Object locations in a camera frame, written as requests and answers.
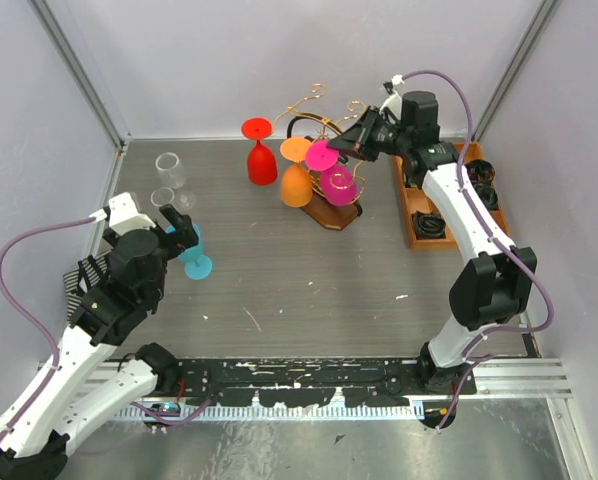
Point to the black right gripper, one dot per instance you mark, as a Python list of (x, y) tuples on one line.
[(355, 141)]

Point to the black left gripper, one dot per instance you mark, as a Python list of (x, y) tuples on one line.
[(184, 236)]

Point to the blue wine glass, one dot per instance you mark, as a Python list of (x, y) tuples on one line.
[(196, 264)]

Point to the clear wine glass front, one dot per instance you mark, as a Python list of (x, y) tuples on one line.
[(182, 200)]

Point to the clear wine glass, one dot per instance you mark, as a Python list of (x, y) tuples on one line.
[(170, 170), (182, 200)]

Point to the pink wine glass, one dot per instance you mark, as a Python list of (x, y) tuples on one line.
[(336, 182)]

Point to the gold wire wine glass rack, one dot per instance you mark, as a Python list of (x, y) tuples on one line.
[(314, 127)]

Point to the orange wine glass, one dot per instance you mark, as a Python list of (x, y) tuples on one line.
[(296, 184)]

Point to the striped black white cloth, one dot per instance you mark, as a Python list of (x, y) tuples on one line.
[(88, 273)]

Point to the red wine glass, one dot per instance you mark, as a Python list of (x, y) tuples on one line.
[(261, 162)]

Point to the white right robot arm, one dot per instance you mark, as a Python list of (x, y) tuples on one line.
[(497, 276)]

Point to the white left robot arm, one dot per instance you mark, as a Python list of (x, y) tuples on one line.
[(47, 422)]

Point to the dark rolled fabric front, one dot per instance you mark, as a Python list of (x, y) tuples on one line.
[(428, 226)]

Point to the dark rolled fabric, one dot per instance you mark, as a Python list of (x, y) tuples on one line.
[(480, 171), (487, 195), (428, 226)]

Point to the dark rolled fabric right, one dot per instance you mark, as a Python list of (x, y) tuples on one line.
[(480, 171)]

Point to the dark rolled fabric middle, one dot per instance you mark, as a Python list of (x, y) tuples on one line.
[(487, 195)]

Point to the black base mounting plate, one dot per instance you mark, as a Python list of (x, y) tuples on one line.
[(303, 382)]

